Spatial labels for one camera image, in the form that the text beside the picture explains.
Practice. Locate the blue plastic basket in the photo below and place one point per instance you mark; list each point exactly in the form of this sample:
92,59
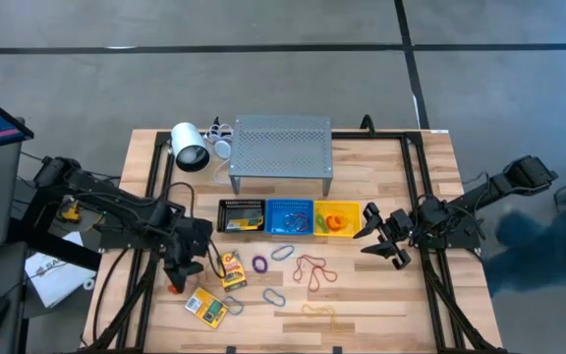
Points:
273,209

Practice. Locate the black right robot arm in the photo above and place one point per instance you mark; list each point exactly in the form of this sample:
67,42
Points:
509,184

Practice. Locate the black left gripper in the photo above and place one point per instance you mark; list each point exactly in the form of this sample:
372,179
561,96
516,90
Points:
189,241

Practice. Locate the white round puck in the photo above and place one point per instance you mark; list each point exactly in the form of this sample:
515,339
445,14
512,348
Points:
222,149

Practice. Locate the grey perforated metal shelf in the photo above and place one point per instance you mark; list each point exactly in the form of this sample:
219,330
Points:
280,147

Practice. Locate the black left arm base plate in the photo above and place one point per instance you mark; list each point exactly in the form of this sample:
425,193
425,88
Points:
126,242

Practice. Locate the black table clamp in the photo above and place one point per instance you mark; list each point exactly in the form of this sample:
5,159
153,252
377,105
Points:
231,350
337,350

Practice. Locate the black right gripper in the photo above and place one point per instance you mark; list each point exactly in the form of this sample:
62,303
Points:
398,226

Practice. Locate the white tape roll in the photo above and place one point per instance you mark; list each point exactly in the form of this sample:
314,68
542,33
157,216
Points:
84,284

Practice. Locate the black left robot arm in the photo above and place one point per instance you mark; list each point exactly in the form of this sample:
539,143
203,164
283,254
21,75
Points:
116,211

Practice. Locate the person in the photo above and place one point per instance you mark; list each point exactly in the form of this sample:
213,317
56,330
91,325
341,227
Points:
538,251

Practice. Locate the yellow plastic basket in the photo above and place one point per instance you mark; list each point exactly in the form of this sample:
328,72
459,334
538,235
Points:
354,209

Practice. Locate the black support beam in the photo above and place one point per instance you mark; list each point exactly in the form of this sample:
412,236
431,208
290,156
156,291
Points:
52,248

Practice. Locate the white label sticker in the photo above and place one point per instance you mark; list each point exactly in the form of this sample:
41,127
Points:
440,131

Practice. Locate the white cylindrical spotlight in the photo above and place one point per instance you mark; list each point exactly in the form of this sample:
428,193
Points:
185,137

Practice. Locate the black plastic basket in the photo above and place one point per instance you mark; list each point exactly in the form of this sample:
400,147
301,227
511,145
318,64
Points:
229,206

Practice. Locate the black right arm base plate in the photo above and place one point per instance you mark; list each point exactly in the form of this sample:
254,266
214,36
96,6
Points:
465,241

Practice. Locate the yellow rubber band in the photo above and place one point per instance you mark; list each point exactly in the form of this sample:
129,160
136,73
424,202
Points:
333,322

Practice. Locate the white paper booklet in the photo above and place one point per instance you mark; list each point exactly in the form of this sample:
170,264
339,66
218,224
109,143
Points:
57,285

